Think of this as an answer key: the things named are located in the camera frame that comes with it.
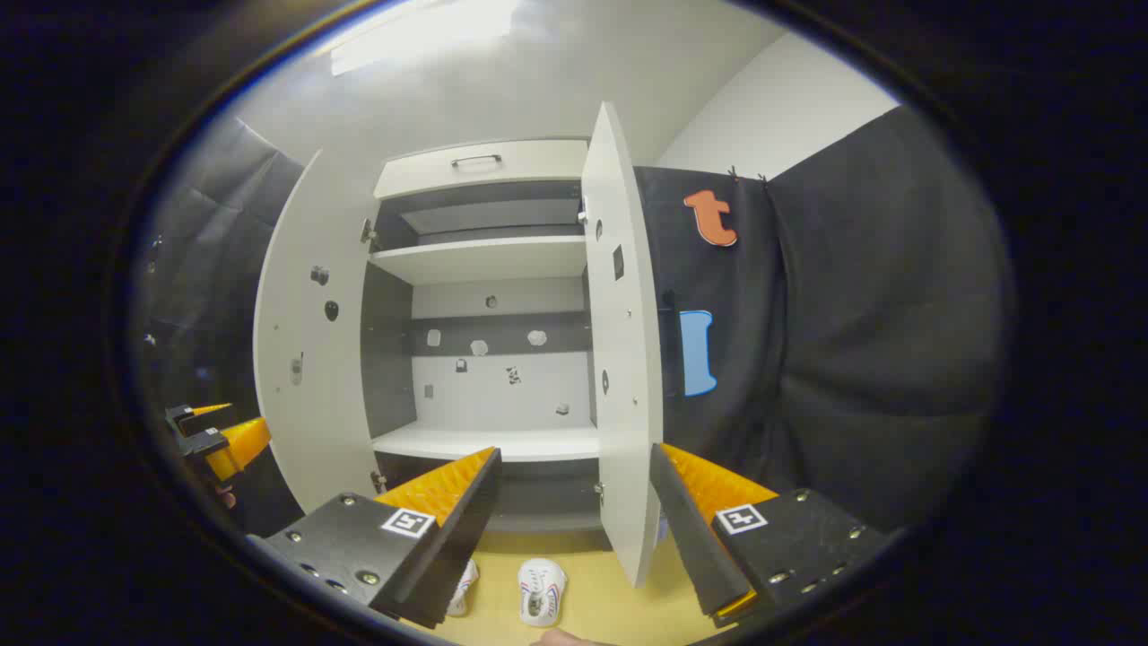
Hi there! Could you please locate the white shoe cabinet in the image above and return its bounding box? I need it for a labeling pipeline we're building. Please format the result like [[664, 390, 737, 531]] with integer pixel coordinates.
[[361, 136, 602, 537]]

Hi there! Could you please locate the white cabinet shelf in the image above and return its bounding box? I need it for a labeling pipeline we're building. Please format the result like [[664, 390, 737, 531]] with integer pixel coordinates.
[[372, 423, 600, 463], [370, 235, 588, 286]]

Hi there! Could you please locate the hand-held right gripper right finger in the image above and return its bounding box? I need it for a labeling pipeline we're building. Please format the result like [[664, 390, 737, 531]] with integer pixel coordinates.
[[649, 442, 898, 629]]

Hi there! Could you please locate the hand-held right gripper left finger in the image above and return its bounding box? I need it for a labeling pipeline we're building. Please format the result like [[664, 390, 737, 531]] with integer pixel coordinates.
[[247, 446, 503, 629]]

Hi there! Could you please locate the white cabinet door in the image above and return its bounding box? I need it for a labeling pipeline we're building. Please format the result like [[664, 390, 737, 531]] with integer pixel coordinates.
[[581, 101, 665, 589], [253, 148, 382, 514]]

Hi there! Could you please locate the white shoe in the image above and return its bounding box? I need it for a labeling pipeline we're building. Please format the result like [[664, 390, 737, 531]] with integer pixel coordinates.
[[519, 558, 568, 627], [446, 558, 479, 617]]

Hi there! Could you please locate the white cabinet drawer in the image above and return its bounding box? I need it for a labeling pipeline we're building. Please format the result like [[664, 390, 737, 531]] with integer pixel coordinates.
[[374, 139, 590, 200]]

